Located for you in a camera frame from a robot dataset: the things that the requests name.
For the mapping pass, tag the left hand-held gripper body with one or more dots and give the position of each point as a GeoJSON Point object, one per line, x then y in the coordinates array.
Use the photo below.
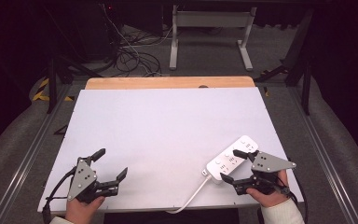
{"type": "Point", "coordinates": [81, 179]}

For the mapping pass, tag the white metal desk frame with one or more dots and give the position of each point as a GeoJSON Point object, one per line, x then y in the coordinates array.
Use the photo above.
{"type": "Point", "coordinates": [211, 19]}

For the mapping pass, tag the person's right hand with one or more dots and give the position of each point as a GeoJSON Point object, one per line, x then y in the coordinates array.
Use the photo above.
{"type": "Point", "coordinates": [272, 199]}

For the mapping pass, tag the white power strip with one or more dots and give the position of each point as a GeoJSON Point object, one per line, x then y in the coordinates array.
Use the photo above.
{"type": "Point", "coordinates": [230, 155]}

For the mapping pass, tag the white table board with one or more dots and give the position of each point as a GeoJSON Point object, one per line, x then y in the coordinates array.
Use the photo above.
{"type": "Point", "coordinates": [167, 133]}

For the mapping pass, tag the aluminium floor rail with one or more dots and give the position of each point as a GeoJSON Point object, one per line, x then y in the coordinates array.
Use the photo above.
{"type": "Point", "coordinates": [324, 168]}
{"type": "Point", "coordinates": [24, 169]}

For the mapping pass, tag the person's left hand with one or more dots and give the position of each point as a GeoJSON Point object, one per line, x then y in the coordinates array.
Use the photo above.
{"type": "Point", "coordinates": [80, 212]}

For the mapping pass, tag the black metal stand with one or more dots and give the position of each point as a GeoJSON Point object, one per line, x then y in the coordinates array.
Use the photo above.
{"type": "Point", "coordinates": [52, 84]}
{"type": "Point", "coordinates": [306, 81]}

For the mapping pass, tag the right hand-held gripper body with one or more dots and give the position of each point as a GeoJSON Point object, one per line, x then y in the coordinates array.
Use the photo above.
{"type": "Point", "coordinates": [268, 164]}

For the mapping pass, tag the yellow black hazard tape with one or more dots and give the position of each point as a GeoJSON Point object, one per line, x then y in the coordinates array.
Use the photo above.
{"type": "Point", "coordinates": [40, 96]}

